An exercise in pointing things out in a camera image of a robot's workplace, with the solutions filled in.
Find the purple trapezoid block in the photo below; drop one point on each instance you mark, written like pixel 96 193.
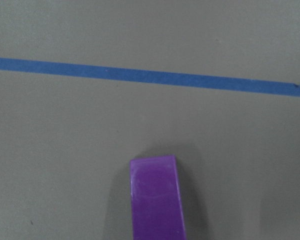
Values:
pixel 156 203

